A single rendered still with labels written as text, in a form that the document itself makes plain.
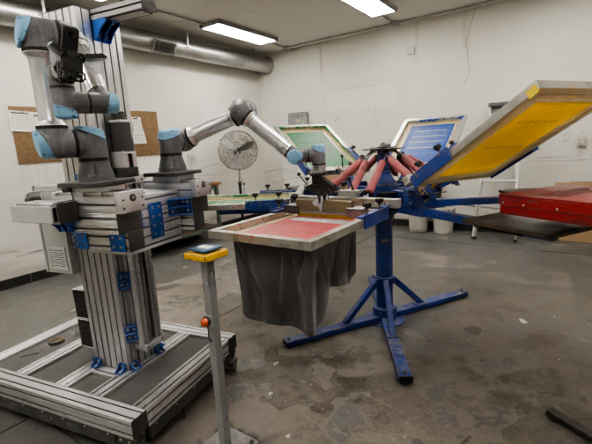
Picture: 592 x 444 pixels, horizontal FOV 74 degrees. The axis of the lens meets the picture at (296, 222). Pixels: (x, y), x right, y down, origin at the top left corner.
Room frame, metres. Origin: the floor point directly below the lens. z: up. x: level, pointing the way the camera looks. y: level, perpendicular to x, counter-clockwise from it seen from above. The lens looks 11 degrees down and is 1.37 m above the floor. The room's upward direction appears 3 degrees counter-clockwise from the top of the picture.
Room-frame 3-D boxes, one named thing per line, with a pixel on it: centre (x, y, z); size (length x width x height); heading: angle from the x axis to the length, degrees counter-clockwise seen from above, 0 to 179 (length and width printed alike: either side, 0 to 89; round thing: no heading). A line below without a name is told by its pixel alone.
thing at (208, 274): (1.58, 0.38, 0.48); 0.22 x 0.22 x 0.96; 55
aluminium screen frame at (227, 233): (1.98, -0.04, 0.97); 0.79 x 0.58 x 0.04; 145
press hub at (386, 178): (2.84, -0.65, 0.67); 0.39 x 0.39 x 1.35
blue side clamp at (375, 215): (2.01, -0.41, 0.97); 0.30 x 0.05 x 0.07; 145
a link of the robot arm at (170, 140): (2.20, 0.66, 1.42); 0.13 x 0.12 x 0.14; 168
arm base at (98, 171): (1.74, 0.87, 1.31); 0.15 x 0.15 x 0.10
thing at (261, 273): (1.74, 0.13, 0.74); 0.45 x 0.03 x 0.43; 55
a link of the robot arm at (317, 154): (2.15, -0.14, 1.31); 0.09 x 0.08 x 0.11; 78
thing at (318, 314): (1.81, -0.18, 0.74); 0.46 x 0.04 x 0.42; 145
